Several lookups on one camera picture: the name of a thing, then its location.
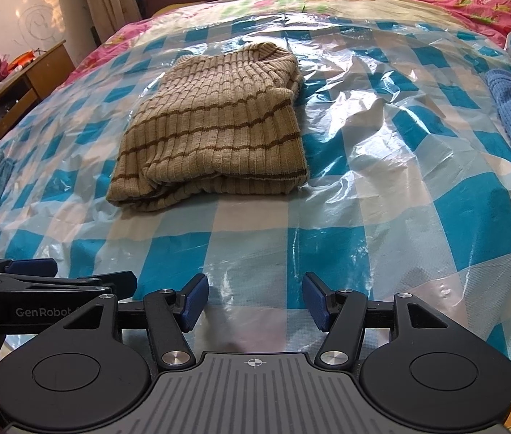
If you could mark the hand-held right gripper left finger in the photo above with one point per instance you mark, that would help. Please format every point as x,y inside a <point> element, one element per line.
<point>194,300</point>

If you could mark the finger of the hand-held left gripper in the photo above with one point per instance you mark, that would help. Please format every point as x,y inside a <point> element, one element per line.
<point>119,282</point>
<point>31,266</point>

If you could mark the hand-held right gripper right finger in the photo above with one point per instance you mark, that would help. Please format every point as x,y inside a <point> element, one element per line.
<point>316,300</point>

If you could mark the beige brown-striped knit sweater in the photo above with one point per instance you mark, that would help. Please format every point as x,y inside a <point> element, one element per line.
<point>219,135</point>

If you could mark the blue checked plastic sheet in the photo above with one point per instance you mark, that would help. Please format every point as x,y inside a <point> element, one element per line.
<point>373,167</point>

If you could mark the wooden desk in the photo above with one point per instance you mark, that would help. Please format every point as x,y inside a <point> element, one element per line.
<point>43,81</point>

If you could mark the pink plastic bag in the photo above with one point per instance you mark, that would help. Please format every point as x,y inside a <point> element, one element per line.
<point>0,67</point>

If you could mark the orange item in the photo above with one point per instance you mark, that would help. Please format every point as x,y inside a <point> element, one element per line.
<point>22,60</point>

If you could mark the pink floral blanket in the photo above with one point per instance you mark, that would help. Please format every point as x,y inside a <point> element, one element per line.
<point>477,2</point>

